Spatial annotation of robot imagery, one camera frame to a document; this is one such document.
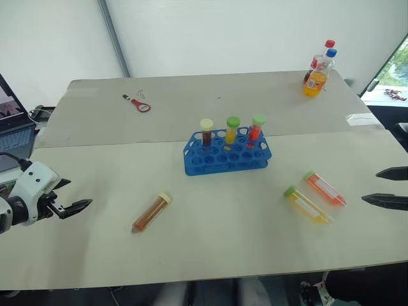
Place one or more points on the small black white stick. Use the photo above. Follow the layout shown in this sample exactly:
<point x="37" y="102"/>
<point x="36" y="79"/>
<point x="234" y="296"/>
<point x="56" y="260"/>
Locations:
<point x="126" y="97"/>

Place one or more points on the small colourful parts pile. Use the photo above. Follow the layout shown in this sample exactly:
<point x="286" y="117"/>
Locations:
<point x="395" y="94"/>

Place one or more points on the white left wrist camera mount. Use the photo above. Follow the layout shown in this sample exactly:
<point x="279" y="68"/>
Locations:
<point x="35" y="178"/>

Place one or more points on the blue test tube rack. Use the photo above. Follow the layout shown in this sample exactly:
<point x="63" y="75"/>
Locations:
<point x="223" y="162"/>

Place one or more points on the orange tube green cap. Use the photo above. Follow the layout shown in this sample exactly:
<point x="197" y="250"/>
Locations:
<point x="325" y="188"/>

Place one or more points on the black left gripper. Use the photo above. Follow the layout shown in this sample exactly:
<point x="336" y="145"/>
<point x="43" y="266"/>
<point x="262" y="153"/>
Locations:
<point x="44" y="204"/>

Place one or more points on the brown tube cream cap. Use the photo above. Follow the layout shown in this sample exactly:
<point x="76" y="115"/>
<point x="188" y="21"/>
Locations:
<point x="150" y="213"/>
<point x="206" y="135"/>

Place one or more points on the black patterned shoe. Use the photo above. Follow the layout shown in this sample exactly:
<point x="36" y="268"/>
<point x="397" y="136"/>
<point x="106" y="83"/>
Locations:
<point x="314" y="293"/>

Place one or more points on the clear tape strip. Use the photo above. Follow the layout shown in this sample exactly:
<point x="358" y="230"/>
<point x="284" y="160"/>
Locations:
<point x="363" y="119"/>

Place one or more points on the cola bottle red cap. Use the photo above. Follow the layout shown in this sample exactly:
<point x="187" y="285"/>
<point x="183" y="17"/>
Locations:
<point x="318" y="60"/>

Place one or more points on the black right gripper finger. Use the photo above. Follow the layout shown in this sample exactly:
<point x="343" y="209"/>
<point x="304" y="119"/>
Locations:
<point x="389" y="201"/>
<point x="395" y="174"/>

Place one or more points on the yellow tube green cap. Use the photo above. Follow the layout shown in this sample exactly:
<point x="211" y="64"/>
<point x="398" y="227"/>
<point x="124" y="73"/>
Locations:
<point x="231" y="132"/>
<point x="306" y="204"/>

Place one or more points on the red tube green cap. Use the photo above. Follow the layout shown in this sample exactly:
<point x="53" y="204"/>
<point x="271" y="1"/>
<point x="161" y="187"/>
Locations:
<point x="255" y="130"/>

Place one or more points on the grey metal pole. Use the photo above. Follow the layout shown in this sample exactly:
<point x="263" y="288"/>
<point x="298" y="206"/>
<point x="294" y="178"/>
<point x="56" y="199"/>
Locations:
<point x="114" y="38"/>

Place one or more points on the open laptop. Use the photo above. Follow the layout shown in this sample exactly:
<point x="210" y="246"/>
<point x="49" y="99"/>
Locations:
<point x="14" y="134"/>

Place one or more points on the orange soda bottle blue cap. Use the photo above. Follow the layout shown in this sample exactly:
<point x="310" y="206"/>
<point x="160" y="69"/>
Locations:
<point x="315" y="81"/>

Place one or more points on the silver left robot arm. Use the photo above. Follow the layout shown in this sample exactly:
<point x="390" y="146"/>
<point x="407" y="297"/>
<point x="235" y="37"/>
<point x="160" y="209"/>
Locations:
<point x="4" y="213"/>

